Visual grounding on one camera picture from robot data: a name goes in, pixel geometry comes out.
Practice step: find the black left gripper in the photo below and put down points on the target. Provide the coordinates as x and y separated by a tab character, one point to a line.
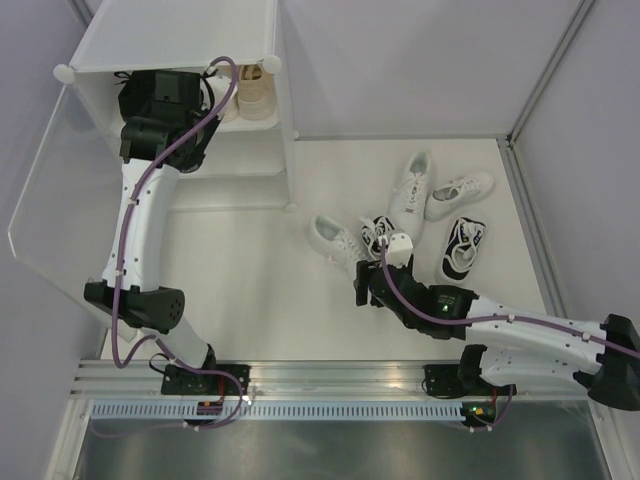
163	83

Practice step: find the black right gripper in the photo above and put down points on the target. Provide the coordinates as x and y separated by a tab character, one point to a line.
362	282

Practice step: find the beige lace sneaker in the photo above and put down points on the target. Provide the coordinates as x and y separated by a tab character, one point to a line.
256	93
214	89

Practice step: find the black white patterned sneaker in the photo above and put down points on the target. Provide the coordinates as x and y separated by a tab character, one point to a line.
372	230

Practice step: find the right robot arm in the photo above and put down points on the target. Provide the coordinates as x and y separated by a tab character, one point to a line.
510	349

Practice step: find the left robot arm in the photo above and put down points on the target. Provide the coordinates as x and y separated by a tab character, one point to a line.
154	155

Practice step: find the white sneaker near cabinet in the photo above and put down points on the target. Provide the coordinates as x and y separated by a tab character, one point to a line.
335	242

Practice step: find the white sneaker rear middle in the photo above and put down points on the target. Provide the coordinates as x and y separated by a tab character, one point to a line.
409	196

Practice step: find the white sneaker front right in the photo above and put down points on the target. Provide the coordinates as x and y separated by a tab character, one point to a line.
471	299

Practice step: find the white sneaker rear right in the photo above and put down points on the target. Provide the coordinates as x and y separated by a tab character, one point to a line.
447	198

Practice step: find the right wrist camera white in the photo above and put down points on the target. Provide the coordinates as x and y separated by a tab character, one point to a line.
398	249

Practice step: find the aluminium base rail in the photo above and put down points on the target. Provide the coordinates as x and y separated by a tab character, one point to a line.
269	381

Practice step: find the white slotted cable duct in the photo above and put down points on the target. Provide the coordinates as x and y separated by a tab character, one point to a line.
279	410

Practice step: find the aluminium corner frame post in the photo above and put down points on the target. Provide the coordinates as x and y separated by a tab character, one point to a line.
568	37

